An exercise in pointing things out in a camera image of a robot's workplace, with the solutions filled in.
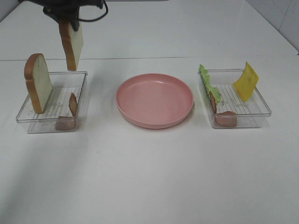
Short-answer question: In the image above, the pink round plate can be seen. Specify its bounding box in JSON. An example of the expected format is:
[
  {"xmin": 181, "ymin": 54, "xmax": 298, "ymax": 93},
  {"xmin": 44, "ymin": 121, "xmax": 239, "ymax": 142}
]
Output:
[{"xmin": 116, "ymin": 73, "xmax": 194, "ymax": 129}]

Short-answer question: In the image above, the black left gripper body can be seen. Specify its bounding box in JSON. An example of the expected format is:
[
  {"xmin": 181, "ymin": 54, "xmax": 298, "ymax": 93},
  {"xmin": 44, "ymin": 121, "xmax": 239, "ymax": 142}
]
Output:
[{"xmin": 29, "ymin": 0, "xmax": 103, "ymax": 16}]

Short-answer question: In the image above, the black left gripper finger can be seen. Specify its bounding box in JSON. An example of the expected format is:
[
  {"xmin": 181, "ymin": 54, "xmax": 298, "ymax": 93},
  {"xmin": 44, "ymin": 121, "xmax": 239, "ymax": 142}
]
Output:
[
  {"xmin": 43, "ymin": 11, "xmax": 59, "ymax": 23},
  {"xmin": 69, "ymin": 15, "xmax": 80, "ymax": 31}
]

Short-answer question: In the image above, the green lettuce leaf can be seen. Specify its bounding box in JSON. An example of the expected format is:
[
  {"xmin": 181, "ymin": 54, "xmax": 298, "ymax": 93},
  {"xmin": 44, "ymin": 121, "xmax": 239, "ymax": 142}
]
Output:
[{"xmin": 199, "ymin": 64, "xmax": 221, "ymax": 104}]

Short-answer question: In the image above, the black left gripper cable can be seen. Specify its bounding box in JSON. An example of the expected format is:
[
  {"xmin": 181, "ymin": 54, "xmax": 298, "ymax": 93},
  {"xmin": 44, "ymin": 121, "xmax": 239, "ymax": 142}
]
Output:
[{"xmin": 78, "ymin": 0, "xmax": 109, "ymax": 23}]

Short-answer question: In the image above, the clear left plastic tray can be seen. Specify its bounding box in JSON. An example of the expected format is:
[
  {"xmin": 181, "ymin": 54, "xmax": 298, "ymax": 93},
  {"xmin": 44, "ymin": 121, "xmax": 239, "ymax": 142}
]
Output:
[{"xmin": 16, "ymin": 71, "xmax": 89, "ymax": 133}]

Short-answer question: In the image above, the bread slice with brown crust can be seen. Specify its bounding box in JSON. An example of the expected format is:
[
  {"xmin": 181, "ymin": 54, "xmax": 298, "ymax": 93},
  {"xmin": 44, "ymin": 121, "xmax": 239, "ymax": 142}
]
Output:
[{"xmin": 58, "ymin": 20, "xmax": 84, "ymax": 71}]

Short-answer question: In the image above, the yellow cheese slice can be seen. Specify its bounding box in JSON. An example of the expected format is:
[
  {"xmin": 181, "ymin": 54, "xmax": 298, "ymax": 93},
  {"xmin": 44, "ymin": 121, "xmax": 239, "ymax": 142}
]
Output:
[{"xmin": 233, "ymin": 62, "xmax": 259, "ymax": 102}]

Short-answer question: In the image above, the upright bread slice left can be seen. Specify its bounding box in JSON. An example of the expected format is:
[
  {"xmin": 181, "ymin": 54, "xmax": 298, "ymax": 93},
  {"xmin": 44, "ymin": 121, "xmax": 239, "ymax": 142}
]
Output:
[{"xmin": 24, "ymin": 53, "xmax": 53, "ymax": 114}]

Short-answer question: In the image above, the bacon strip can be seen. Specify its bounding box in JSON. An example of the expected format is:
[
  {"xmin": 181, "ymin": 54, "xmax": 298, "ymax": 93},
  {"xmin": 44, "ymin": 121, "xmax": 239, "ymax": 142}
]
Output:
[
  {"xmin": 209, "ymin": 91, "xmax": 237, "ymax": 127},
  {"xmin": 55, "ymin": 92, "xmax": 78, "ymax": 131}
]

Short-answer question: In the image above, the clear right plastic tray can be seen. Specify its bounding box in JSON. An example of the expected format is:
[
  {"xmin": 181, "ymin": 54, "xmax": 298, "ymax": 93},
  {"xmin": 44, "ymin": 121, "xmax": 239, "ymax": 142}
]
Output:
[{"xmin": 198, "ymin": 69, "xmax": 271, "ymax": 128}]

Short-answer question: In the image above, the clear plastic tray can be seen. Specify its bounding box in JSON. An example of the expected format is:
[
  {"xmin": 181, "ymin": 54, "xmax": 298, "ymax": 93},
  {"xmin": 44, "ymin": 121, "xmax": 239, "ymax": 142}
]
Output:
[
  {"xmin": 16, "ymin": 71, "xmax": 89, "ymax": 133},
  {"xmin": 198, "ymin": 69, "xmax": 271, "ymax": 128}
]

